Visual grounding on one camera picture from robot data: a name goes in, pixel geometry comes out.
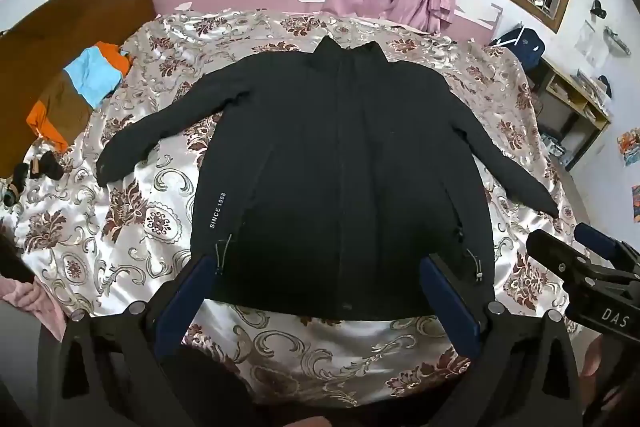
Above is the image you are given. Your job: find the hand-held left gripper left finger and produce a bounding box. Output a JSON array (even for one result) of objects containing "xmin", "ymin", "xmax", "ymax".
[{"xmin": 57, "ymin": 253, "xmax": 223, "ymax": 427}]

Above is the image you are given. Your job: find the wooden headboard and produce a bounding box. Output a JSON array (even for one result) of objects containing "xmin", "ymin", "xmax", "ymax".
[{"xmin": 0, "ymin": 0, "xmax": 157, "ymax": 178}]

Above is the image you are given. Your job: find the brown folded garment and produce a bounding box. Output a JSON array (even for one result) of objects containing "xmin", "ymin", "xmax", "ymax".
[{"xmin": 39, "ymin": 72, "xmax": 94, "ymax": 140}]

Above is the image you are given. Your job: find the black jacket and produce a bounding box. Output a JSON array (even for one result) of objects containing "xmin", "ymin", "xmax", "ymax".
[{"xmin": 95, "ymin": 35, "xmax": 560, "ymax": 322}]

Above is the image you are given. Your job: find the person's right hand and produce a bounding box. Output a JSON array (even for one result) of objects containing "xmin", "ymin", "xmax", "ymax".
[{"xmin": 580, "ymin": 336, "xmax": 607, "ymax": 379}]

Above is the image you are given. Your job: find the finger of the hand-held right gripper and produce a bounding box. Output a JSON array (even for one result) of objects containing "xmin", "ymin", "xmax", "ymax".
[
  {"xmin": 525, "ymin": 229, "xmax": 603, "ymax": 290},
  {"xmin": 573, "ymin": 222, "xmax": 640, "ymax": 270}
]

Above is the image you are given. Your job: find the clear plastic wall bag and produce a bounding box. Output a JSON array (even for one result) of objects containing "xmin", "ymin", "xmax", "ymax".
[{"xmin": 575, "ymin": 21, "xmax": 607, "ymax": 64}]

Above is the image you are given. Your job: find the dark cloth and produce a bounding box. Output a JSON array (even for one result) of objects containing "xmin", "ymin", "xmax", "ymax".
[{"xmin": 0, "ymin": 232, "xmax": 37, "ymax": 286}]

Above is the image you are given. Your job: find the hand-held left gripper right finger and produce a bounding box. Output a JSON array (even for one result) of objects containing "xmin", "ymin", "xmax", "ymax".
[{"xmin": 421, "ymin": 254, "xmax": 585, "ymax": 427}]

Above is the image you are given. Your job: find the blue backpack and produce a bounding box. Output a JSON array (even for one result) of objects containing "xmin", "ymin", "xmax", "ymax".
[{"xmin": 490, "ymin": 23, "xmax": 546, "ymax": 68}]

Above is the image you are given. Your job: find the wooden shelf unit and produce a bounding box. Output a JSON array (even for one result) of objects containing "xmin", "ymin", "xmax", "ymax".
[{"xmin": 525, "ymin": 56, "xmax": 614, "ymax": 172}]

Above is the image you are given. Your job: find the orange folded garment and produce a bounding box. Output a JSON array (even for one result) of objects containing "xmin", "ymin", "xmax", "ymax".
[{"xmin": 26, "ymin": 41, "xmax": 132, "ymax": 152}]

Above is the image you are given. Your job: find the black sandal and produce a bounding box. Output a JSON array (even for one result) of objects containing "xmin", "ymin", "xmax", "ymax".
[
  {"xmin": 29, "ymin": 151, "xmax": 65, "ymax": 180},
  {"xmin": 2, "ymin": 163, "xmax": 30, "ymax": 208}
]

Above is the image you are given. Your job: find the grey wall rack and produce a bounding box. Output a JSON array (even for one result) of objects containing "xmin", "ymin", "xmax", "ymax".
[{"xmin": 602, "ymin": 27, "xmax": 632, "ymax": 56}]

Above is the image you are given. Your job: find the light blue folded garment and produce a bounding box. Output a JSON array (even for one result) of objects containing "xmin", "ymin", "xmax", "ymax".
[{"xmin": 64, "ymin": 48, "xmax": 125, "ymax": 110}]

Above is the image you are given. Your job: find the floral satin bed sheet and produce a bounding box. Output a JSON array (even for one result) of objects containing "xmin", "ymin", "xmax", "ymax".
[{"xmin": 10, "ymin": 9, "xmax": 587, "ymax": 408}]

